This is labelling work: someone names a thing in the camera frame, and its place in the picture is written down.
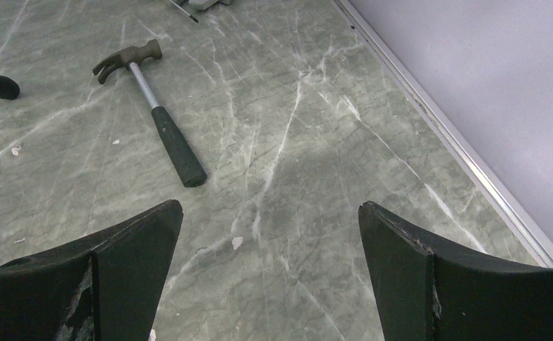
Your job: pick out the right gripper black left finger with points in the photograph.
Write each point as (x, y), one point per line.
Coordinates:
(105, 286)

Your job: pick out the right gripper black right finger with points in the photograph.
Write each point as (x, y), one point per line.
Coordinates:
(427, 287)

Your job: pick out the claw hammer with black grip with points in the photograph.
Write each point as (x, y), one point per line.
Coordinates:
(188, 167)

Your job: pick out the grey object at table back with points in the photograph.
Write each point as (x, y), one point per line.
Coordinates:
(197, 5)

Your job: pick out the aluminium table edge rail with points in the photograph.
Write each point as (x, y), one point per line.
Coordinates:
(515, 217)

